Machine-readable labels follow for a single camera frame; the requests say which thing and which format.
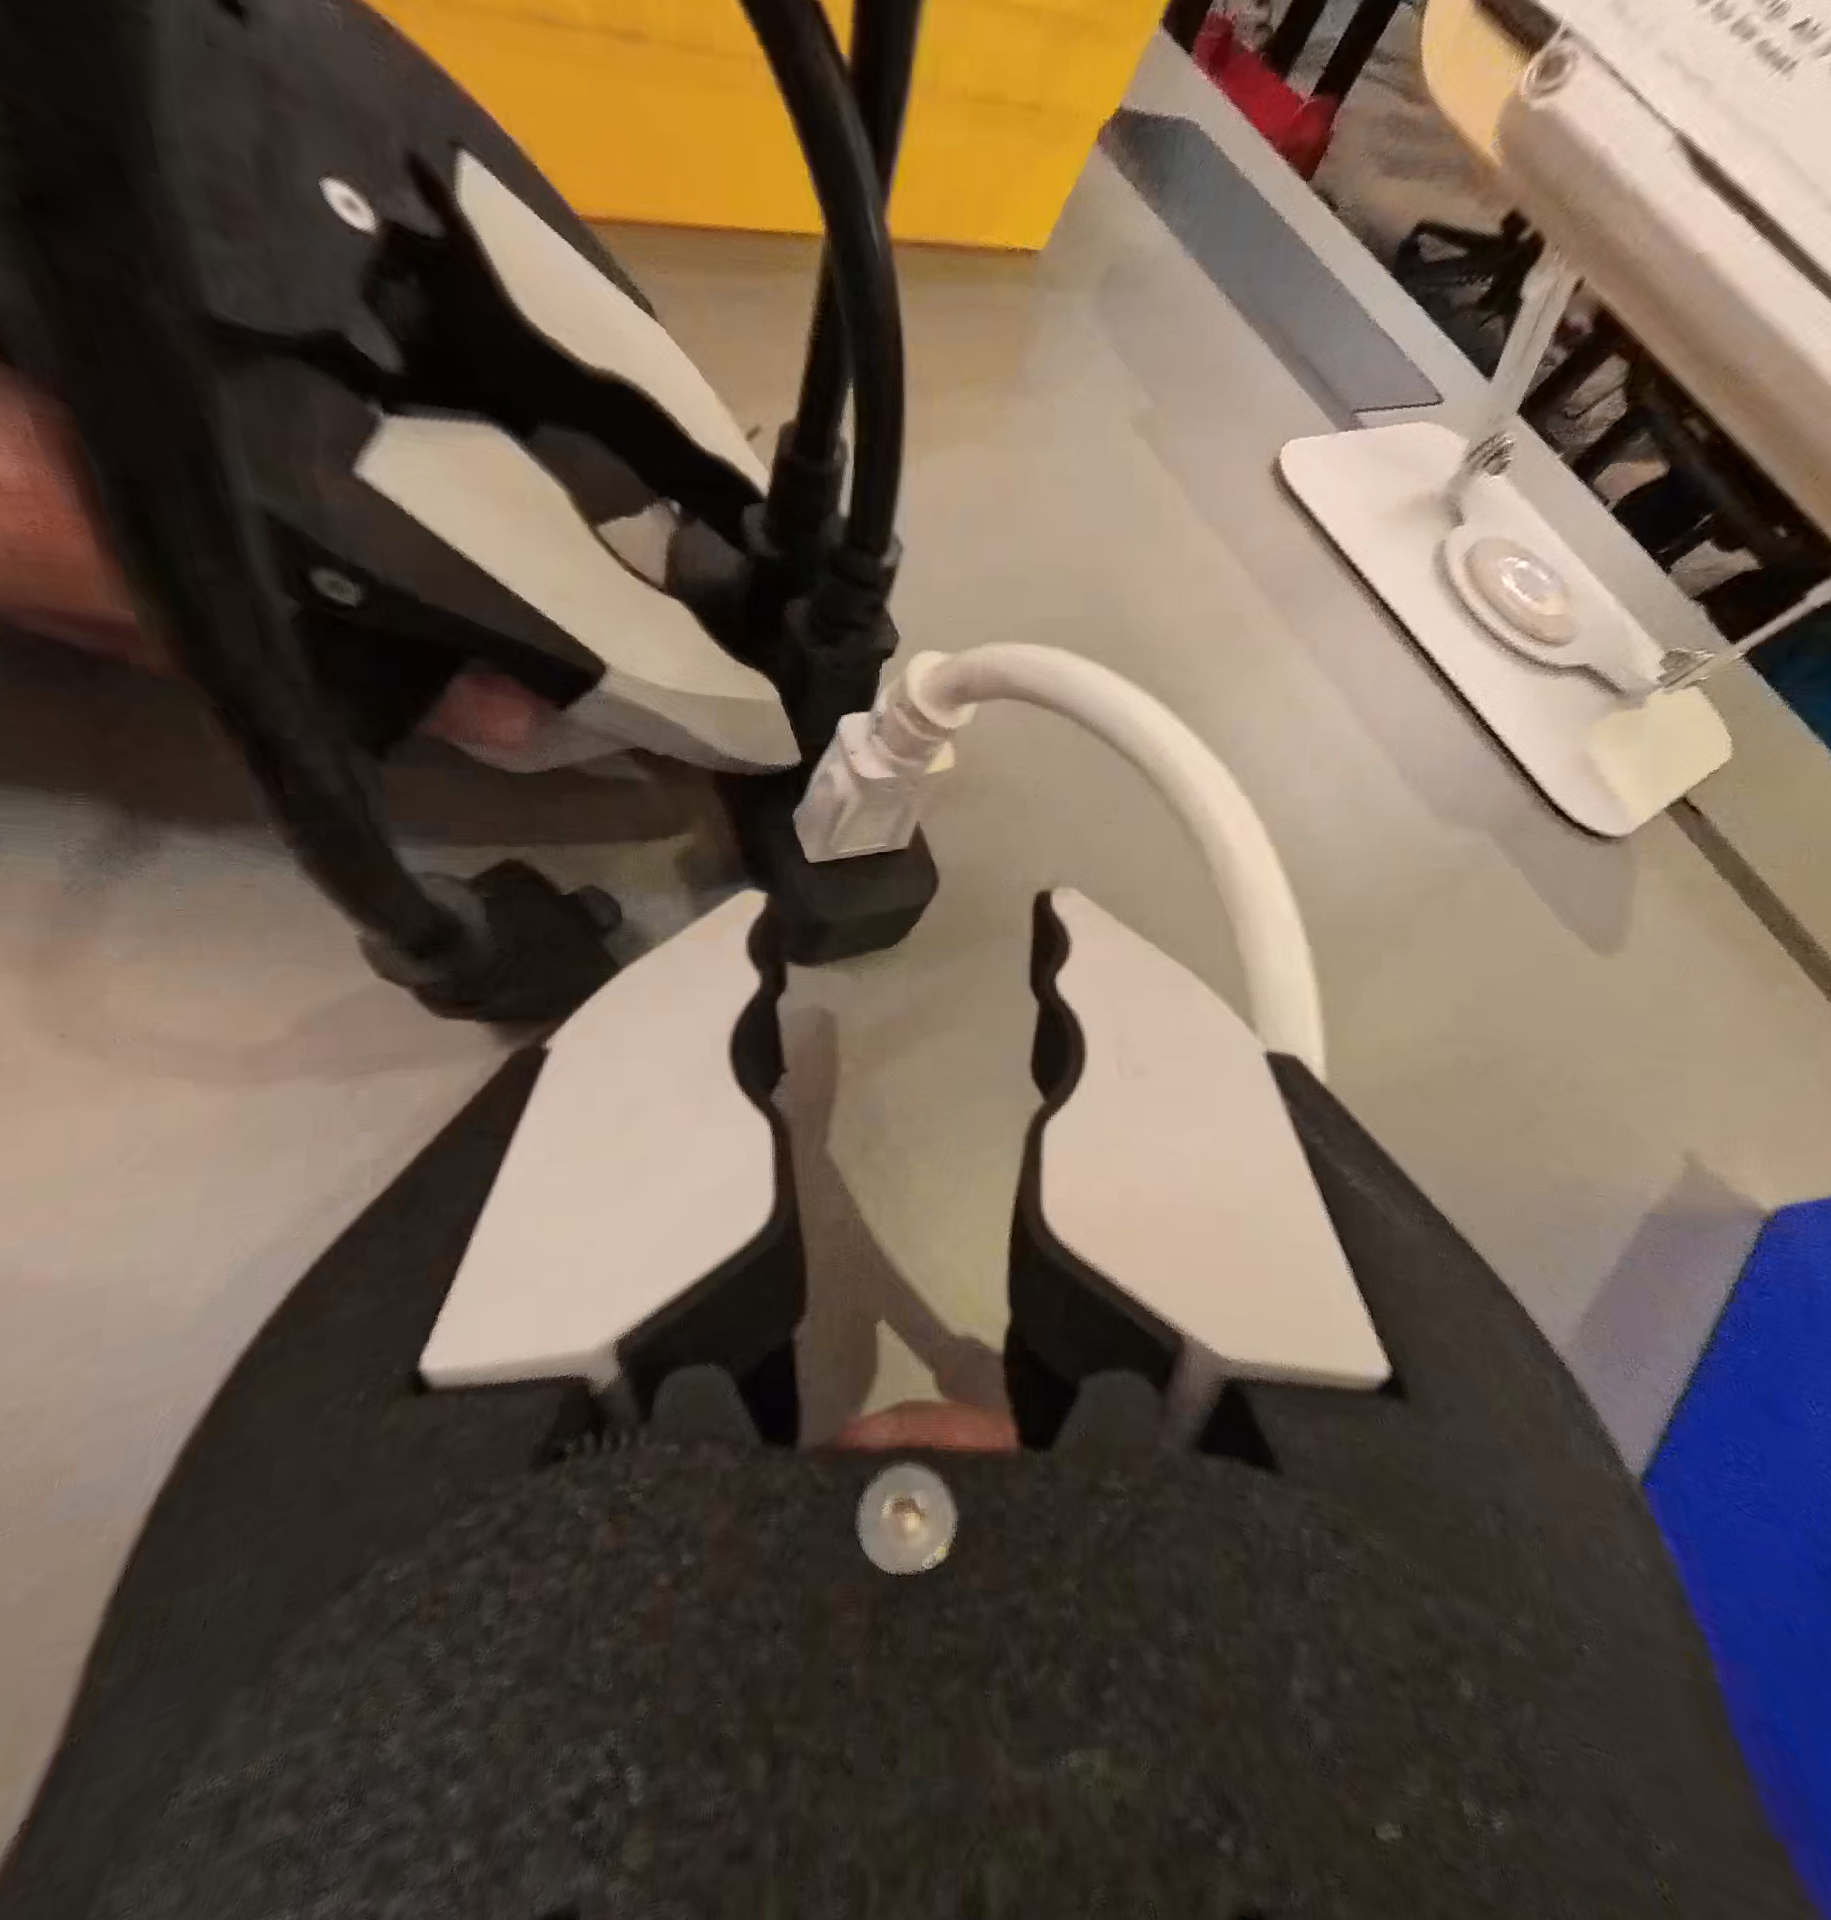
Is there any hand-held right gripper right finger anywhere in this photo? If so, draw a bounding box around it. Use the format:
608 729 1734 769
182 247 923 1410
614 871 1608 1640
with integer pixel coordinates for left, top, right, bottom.
1010 883 1395 1399

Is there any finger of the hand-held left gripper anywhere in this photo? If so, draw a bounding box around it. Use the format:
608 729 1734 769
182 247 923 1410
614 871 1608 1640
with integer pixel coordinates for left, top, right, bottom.
350 407 808 779
443 148 777 503

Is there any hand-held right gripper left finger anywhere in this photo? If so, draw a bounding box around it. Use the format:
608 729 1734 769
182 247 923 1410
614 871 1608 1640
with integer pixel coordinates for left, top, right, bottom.
417 886 805 1394

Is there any white cable with plug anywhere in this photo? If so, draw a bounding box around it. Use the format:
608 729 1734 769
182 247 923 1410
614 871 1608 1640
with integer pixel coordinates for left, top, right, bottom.
792 640 1330 1082

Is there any black cable hub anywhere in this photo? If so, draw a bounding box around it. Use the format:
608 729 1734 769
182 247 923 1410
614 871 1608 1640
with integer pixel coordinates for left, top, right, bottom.
673 495 945 965

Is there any grey desk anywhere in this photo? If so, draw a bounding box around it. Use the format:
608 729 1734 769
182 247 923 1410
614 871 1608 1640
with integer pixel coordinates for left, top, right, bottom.
0 30 1831 1653

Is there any person's left hand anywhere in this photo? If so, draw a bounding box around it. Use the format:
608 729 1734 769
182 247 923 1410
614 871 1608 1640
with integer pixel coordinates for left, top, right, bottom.
0 352 562 776

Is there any yellow box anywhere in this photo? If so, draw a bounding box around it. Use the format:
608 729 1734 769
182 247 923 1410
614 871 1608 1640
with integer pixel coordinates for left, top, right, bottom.
361 0 1174 253

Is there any cream sticky note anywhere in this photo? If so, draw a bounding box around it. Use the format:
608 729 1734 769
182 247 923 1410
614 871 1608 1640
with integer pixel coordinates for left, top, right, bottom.
1589 693 1734 824

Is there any blue box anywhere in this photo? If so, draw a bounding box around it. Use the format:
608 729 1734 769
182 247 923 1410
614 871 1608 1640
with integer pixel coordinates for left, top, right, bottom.
1638 1189 1831 1920

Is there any grey metal strip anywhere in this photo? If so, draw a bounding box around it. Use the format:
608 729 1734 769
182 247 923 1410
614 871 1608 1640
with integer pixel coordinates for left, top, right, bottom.
1103 109 1446 418

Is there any red bag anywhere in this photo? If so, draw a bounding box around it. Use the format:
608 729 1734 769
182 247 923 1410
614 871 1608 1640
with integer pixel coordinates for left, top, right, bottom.
1191 14 1336 182

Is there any white board with dark edge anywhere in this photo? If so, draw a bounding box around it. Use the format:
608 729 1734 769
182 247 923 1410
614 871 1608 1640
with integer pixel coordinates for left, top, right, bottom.
1278 0 1831 839

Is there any white printed paper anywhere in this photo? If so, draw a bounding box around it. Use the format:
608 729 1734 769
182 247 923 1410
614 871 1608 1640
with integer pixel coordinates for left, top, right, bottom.
1475 0 1831 325

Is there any black cable with ribbed plug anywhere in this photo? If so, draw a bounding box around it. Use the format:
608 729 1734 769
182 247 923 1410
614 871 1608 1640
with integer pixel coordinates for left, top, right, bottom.
97 92 625 1031

